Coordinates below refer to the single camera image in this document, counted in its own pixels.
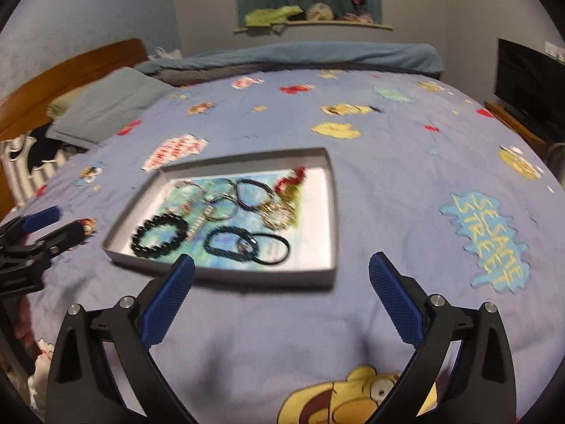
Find black bead bracelet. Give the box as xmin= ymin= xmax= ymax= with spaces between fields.
xmin=131 ymin=213 xmax=188 ymax=258

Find red and gold ornament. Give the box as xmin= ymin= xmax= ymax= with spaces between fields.
xmin=274 ymin=167 xmax=307 ymax=199

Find black television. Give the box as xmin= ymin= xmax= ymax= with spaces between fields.
xmin=494 ymin=38 xmax=565 ymax=131

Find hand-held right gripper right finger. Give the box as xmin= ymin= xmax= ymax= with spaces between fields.
xmin=362 ymin=252 xmax=517 ymax=424

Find pink and silver bracelet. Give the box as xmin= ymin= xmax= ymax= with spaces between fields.
xmin=170 ymin=179 xmax=206 ymax=213

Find black cord bracelet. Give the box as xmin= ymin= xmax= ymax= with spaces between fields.
xmin=240 ymin=232 xmax=292 ymax=268

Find gold chain bracelet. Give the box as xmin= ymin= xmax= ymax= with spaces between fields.
xmin=260 ymin=201 xmax=294 ymax=229

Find grey cardboard box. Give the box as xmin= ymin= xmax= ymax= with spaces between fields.
xmin=101 ymin=147 xmax=340 ymax=290

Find gold twisted hair stick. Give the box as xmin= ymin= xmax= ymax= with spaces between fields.
xmin=188 ymin=205 xmax=217 ymax=241

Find wooden television stand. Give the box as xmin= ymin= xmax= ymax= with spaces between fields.
xmin=484 ymin=101 xmax=548 ymax=142

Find blue printed paper sheet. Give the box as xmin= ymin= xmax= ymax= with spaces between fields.
xmin=132 ymin=165 xmax=332 ymax=270

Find green cloth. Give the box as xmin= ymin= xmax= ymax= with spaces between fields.
xmin=244 ymin=5 xmax=304 ymax=27

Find grey-green pillow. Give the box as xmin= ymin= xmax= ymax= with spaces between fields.
xmin=45 ymin=67 xmax=182 ymax=144

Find wooden window shelf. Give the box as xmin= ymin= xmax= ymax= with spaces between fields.
xmin=232 ymin=20 xmax=393 ymax=34

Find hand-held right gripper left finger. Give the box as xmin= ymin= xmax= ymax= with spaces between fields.
xmin=46 ymin=254 xmax=197 ymax=424

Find person's left hand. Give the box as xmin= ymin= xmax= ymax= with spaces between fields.
xmin=13 ymin=296 xmax=40 ymax=354

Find dark clothes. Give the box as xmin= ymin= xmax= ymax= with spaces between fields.
xmin=26 ymin=124 xmax=76 ymax=173

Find white radiator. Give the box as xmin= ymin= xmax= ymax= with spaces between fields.
xmin=0 ymin=137 xmax=67 ymax=204

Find dark braided bracelet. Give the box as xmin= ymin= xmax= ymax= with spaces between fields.
xmin=204 ymin=226 xmax=248 ymax=259

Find teal folded blanket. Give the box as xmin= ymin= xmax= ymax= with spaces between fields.
xmin=135 ymin=43 xmax=443 ymax=87

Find cartoon printed blue bedsheet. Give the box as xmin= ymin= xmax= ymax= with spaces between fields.
xmin=0 ymin=68 xmax=565 ymax=424

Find silver bangle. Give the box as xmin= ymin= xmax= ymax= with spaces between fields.
xmin=207 ymin=199 xmax=239 ymax=222
xmin=204 ymin=191 xmax=234 ymax=213

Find blue carabiner bracelet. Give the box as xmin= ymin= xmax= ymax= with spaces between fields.
xmin=234 ymin=178 xmax=276 ymax=213

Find wooden headboard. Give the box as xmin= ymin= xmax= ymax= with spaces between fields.
xmin=0 ymin=38 xmax=148 ymax=142

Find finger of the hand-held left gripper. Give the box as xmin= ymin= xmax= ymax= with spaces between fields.
xmin=26 ymin=220 xmax=87 ymax=254
xmin=0 ymin=206 xmax=60 ymax=241

